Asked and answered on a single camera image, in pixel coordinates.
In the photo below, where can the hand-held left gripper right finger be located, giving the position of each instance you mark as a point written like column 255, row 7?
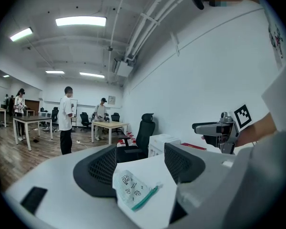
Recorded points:
column 214, row 175

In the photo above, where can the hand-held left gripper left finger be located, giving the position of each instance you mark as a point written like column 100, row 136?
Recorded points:
column 62, row 182

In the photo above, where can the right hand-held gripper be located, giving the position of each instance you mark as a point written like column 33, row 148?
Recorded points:
column 242, row 117

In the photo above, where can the clear printed zip pouch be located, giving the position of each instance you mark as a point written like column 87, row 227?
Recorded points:
column 131, row 187

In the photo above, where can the person's right forearm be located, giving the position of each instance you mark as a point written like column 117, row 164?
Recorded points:
column 257, row 130

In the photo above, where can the red packet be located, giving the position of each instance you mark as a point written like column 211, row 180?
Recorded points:
column 193, row 146

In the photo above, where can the white appliance box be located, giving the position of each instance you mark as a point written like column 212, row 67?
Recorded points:
column 162, row 143

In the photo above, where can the dark-topped table with white legs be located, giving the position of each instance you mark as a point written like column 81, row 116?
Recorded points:
column 33, row 118

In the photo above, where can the light wooden table white legs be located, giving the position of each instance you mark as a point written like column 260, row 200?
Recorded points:
column 110, row 124

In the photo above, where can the pile of red white packaging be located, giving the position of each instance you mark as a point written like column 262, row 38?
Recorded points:
column 128, row 137

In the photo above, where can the white whiteboard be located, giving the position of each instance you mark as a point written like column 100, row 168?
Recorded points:
column 74, row 104

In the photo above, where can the brown wooden door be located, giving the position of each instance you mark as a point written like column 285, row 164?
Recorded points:
column 32, row 106

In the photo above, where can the white ceiling air conditioner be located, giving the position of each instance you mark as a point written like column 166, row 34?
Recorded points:
column 124, row 70

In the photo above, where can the white ceiling pipe run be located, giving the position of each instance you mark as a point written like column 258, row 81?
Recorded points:
column 149, row 19

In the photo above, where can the person's white printed t-shirt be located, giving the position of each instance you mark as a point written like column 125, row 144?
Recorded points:
column 274, row 18

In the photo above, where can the framed wall picture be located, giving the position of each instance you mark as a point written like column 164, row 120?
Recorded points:
column 112, row 100

